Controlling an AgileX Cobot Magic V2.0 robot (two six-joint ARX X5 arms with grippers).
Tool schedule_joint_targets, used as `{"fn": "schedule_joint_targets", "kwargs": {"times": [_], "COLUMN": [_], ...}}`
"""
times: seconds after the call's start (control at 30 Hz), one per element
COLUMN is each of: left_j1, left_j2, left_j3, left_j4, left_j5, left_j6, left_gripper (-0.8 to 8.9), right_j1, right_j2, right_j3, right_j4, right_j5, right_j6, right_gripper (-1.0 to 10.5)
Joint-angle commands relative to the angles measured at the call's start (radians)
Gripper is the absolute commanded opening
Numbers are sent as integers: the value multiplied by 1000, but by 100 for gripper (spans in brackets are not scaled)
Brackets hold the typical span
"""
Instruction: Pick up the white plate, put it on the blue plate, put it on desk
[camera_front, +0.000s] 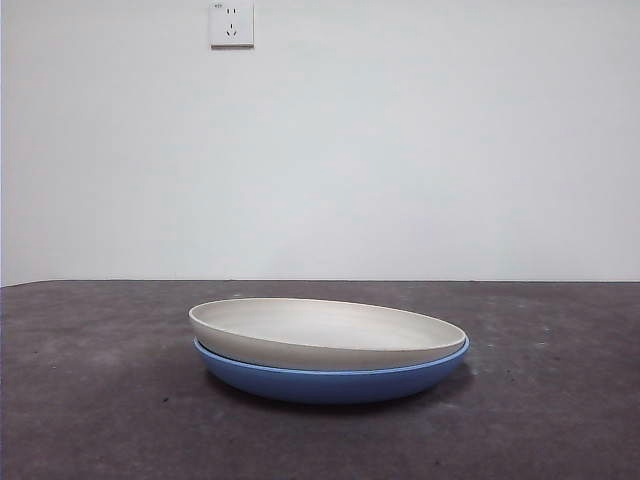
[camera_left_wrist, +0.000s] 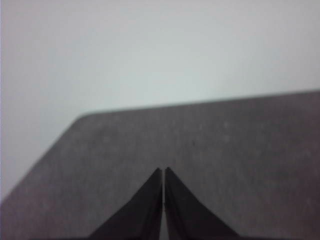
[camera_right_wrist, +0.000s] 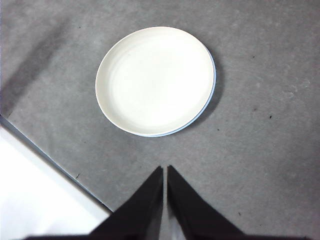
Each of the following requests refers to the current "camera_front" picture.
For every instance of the white round plate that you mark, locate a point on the white round plate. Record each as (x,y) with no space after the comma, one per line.
(320,340)

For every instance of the blue round plate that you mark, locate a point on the blue round plate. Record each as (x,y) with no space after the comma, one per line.
(325,387)

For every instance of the white wall socket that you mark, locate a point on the white wall socket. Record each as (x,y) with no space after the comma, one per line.
(232,25)

